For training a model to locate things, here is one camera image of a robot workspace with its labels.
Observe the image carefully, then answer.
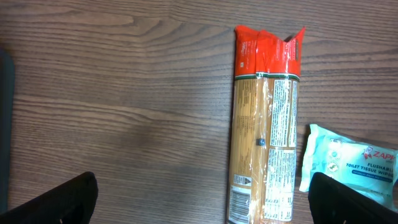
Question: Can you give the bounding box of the orange cracker package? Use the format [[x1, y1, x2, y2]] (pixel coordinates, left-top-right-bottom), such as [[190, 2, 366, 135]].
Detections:
[[226, 26, 304, 224]]

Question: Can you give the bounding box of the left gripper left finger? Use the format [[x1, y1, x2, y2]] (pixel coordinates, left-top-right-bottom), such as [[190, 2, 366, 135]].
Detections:
[[1, 172, 98, 224]]

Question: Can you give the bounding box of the grey plastic shopping basket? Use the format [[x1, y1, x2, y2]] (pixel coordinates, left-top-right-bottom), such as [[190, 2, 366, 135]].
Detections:
[[1, 49, 15, 213]]

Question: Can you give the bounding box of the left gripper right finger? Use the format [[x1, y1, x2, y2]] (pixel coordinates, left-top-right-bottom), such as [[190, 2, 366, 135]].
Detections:
[[308, 172, 397, 224]]

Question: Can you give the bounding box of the teal tissue pack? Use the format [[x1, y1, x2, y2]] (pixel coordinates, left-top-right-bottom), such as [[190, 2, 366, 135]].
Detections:
[[299, 124, 397, 211]]

